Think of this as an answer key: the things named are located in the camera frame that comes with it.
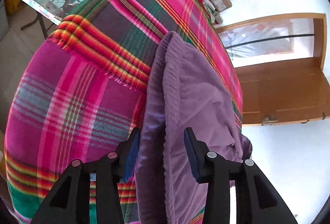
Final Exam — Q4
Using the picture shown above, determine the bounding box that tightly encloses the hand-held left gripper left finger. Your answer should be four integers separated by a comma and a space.
30, 127, 141, 224

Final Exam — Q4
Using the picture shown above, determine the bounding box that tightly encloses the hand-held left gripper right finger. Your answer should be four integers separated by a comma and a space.
184, 127, 299, 224

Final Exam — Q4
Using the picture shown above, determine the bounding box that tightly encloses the purple fleece garment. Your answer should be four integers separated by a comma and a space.
135, 31, 252, 224

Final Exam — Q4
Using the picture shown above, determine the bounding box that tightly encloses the plaid bed sheet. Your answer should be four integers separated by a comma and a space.
4, 0, 244, 224

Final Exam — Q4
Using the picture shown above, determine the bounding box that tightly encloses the wooden door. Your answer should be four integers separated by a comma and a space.
233, 56, 330, 126

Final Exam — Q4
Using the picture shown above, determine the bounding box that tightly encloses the clear printed door curtain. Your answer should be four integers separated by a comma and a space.
222, 19, 315, 59

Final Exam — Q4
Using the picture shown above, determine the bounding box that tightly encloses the stack of flat packages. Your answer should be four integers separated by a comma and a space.
201, 2, 223, 24

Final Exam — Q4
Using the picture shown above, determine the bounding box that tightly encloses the yellow bag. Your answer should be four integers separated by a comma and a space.
5, 0, 21, 15

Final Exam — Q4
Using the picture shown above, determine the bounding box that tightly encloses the metal door handle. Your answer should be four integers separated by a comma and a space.
260, 116, 279, 124

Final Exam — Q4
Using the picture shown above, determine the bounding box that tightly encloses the wooden door frame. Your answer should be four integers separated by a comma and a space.
215, 13, 327, 70

